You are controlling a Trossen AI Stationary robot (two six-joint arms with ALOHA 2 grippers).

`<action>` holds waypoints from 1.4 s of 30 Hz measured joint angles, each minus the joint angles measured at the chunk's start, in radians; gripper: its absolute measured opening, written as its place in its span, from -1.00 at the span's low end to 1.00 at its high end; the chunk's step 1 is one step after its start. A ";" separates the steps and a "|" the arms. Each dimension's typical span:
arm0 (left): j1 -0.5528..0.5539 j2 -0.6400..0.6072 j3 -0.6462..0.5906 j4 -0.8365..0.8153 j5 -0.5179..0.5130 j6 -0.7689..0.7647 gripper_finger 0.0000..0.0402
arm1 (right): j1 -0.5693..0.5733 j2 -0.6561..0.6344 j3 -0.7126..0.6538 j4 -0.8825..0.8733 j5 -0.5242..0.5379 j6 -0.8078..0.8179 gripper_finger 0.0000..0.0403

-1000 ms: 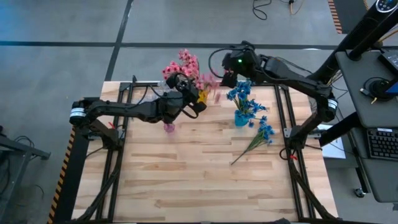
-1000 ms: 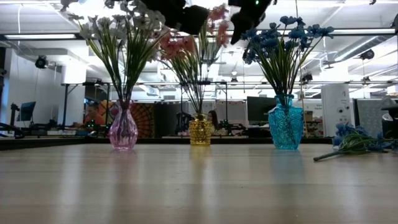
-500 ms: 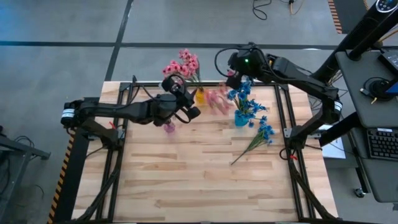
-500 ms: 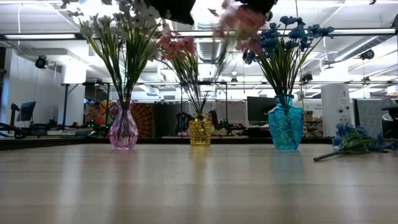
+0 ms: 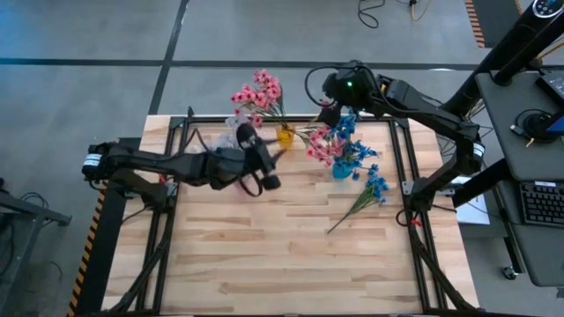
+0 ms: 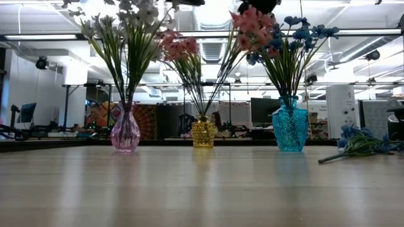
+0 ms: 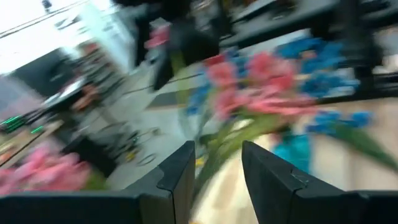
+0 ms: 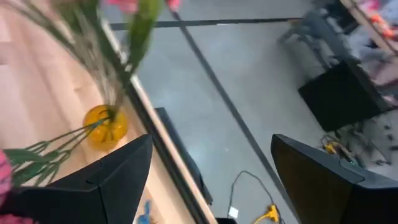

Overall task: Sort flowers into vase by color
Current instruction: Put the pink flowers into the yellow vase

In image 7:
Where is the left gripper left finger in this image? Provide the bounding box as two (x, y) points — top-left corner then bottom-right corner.
(0, 140), (196, 224)

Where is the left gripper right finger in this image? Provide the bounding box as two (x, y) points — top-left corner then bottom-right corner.
(241, 140), (398, 224)

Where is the pink artificial flower bunch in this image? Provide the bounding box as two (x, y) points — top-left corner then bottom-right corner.
(191, 51), (318, 200)
(0, 144), (93, 195)

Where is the teal glass vase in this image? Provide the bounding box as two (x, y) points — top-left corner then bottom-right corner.
(273, 133), (312, 174)

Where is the black monitor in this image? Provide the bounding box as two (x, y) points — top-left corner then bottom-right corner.
(9, 48), (81, 97)

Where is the black tower fan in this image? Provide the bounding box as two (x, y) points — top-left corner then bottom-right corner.
(136, 0), (220, 91)

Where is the white pillar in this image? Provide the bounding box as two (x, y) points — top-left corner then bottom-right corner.
(79, 0), (134, 72)

